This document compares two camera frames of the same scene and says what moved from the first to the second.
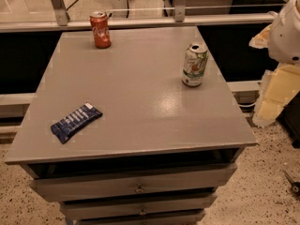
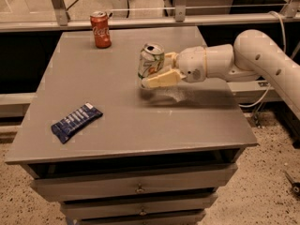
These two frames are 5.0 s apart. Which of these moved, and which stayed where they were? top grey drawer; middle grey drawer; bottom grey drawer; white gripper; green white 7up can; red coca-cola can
Moved: green white 7up can; white gripper
Stayed: bottom grey drawer; top grey drawer; red coca-cola can; middle grey drawer
